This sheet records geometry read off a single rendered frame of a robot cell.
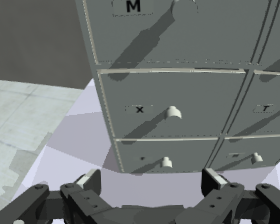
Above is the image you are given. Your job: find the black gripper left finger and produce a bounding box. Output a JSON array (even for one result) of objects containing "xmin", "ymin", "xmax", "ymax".
[{"xmin": 0, "ymin": 169, "xmax": 133, "ymax": 224}]

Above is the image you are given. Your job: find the grey drawer front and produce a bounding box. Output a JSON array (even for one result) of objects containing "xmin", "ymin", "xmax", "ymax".
[
  {"xmin": 257, "ymin": 0, "xmax": 280, "ymax": 66},
  {"xmin": 100, "ymin": 68, "xmax": 246, "ymax": 136},
  {"xmin": 227, "ymin": 70, "xmax": 280, "ymax": 134},
  {"xmin": 208, "ymin": 134, "xmax": 280, "ymax": 170},
  {"xmin": 86, "ymin": 0, "xmax": 269, "ymax": 64},
  {"xmin": 116, "ymin": 137, "xmax": 218, "ymax": 172}
]

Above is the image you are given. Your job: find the grey chest of drawers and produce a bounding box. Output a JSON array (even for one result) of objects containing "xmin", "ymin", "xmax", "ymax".
[{"xmin": 75, "ymin": 0, "xmax": 280, "ymax": 174}]

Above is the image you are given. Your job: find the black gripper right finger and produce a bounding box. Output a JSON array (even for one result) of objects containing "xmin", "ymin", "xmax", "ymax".
[{"xmin": 175, "ymin": 168, "xmax": 280, "ymax": 224}]

